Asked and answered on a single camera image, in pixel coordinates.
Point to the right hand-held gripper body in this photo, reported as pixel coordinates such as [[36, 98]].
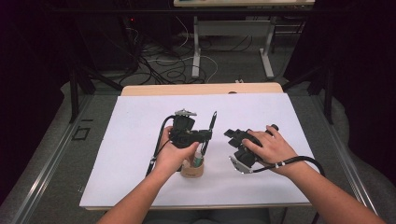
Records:
[[246, 157]]

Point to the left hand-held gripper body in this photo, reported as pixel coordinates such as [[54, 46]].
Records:
[[183, 133]]

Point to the black pen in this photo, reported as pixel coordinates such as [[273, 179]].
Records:
[[213, 123]]

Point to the tan pen holder with bear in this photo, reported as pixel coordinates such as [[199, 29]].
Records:
[[191, 172]]

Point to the person's right hand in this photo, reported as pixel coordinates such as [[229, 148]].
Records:
[[274, 149]]

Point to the person's left hand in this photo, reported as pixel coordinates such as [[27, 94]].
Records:
[[169, 161]]

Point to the white table sheet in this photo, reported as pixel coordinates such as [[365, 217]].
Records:
[[140, 115]]

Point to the black metal stand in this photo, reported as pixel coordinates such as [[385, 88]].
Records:
[[328, 93], [73, 93]]

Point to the black equipment box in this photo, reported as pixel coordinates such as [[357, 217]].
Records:
[[106, 43]]

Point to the white desk frame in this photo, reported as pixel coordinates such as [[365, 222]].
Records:
[[233, 28]]

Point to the metal floor rail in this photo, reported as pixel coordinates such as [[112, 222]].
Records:
[[46, 168], [351, 168]]

